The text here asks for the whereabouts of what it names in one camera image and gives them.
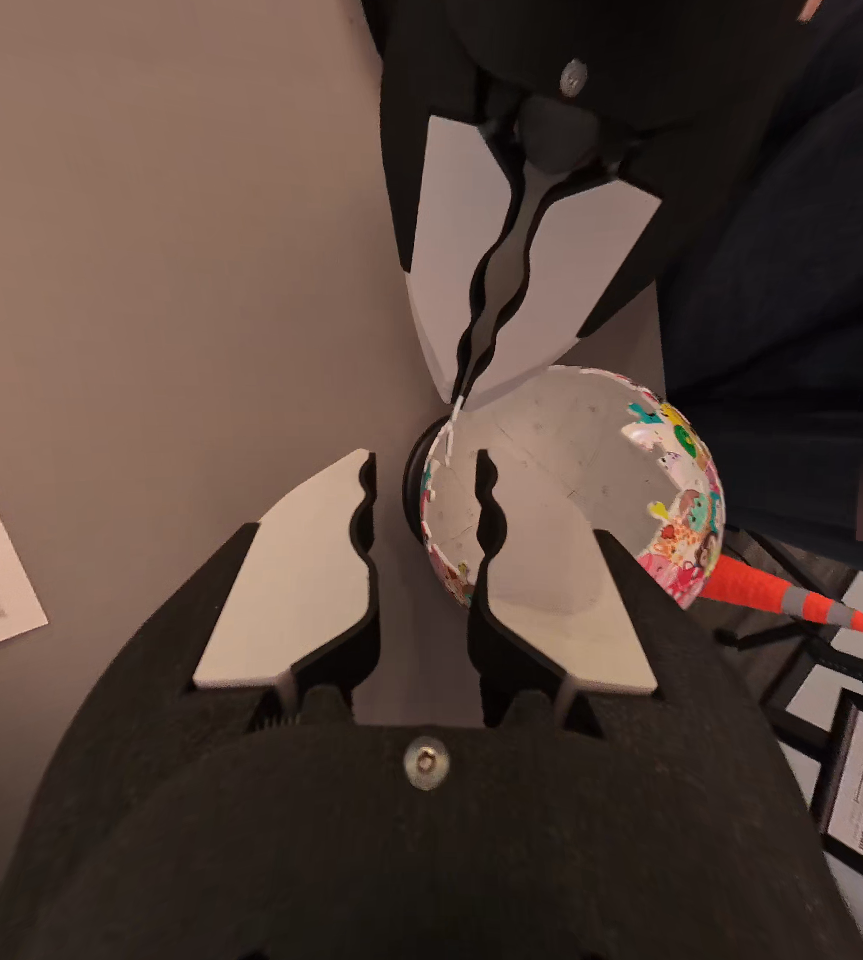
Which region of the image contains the orange grey striped cone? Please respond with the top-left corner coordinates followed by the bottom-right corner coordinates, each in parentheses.
top-left (697, 555), bottom-right (863, 642)

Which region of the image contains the colourful puzzle ball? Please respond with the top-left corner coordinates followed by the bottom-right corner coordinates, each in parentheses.
top-left (420, 365), bottom-right (725, 612)

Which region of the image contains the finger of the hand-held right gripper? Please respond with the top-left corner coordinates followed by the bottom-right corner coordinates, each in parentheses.
top-left (405, 112), bottom-right (526, 410)
top-left (461, 161), bottom-right (664, 412)

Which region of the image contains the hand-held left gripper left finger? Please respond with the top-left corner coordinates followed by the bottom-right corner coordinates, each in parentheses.
top-left (193, 448), bottom-right (382, 710)

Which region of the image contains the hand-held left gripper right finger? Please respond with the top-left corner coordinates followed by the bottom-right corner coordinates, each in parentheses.
top-left (467, 448), bottom-right (659, 721)

